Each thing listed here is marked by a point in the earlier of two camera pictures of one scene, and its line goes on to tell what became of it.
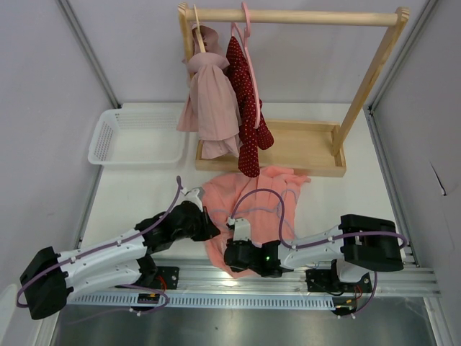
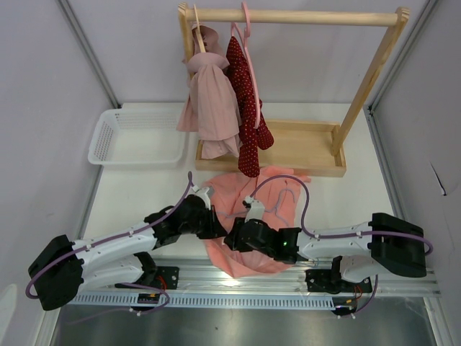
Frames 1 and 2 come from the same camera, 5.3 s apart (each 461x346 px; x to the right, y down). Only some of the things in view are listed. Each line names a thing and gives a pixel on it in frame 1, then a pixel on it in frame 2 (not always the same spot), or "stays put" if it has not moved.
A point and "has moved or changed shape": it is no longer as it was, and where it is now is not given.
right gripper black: [247, 242] → [233, 239]
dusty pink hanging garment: [210, 109] stays put
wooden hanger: [202, 45] stays put
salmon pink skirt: [268, 200] stays put
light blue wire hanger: [279, 210] has moved or changed shape
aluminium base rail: [199, 277] stays put
